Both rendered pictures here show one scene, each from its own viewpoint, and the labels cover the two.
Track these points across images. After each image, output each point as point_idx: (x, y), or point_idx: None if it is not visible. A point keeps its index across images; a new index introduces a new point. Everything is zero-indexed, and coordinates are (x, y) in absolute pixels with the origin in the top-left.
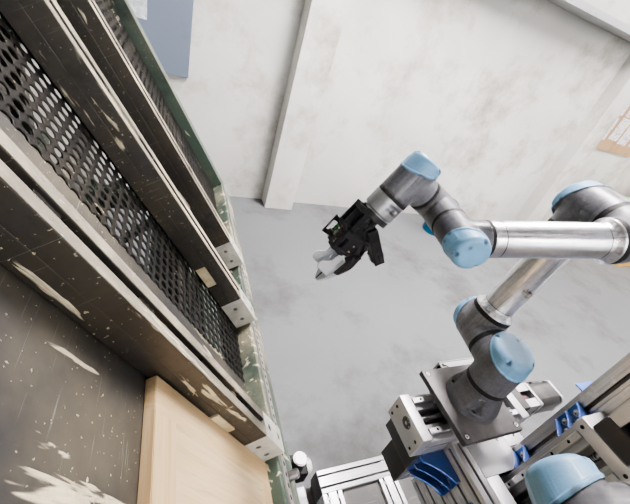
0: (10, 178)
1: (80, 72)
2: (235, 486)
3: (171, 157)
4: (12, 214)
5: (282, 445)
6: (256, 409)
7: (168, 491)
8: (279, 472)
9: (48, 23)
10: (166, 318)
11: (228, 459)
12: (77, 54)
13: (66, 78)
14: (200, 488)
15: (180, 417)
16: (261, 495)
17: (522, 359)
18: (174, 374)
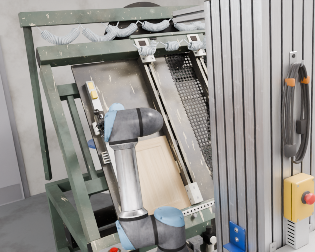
0: (153, 87)
1: (203, 79)
2: (167, 178)
3: None
4: (152, 92)
5: (197, 201)
6: (191, 175)
7: (147, 145)
8: (189, 207)
9: (199, 70)
10: (170, 122)
11: (171, 173)
12: (202, 75)
13: (201, 81)
14: (155, 159)
15: (163, 146)
16: (176, 200)
17: None
18: (168, 137)
